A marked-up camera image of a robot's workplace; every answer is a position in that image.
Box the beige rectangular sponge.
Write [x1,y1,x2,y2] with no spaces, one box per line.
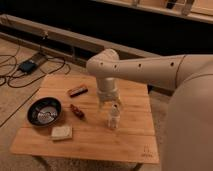
[51,125,72,140]

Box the small red brown object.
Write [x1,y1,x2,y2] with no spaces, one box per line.
[70,104,85,119]

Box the black floor cable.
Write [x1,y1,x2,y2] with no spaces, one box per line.
[0,54,72,89]

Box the brown rectangular bar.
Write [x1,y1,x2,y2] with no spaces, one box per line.
[68,85,88,98]

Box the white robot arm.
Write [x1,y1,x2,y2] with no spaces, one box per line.
[86,49,213,171]

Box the black round bowl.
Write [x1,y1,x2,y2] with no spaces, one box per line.
[27,97,62,127]

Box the small clear plastic bottle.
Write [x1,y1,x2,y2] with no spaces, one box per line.
[108,104,120,129]

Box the wooden table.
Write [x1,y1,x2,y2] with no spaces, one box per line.
[10,75,159,164]

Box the blue power adapter box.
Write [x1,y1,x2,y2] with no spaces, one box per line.
[18,60,37,73]

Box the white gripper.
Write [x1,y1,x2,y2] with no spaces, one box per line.
[96,78,122,110]

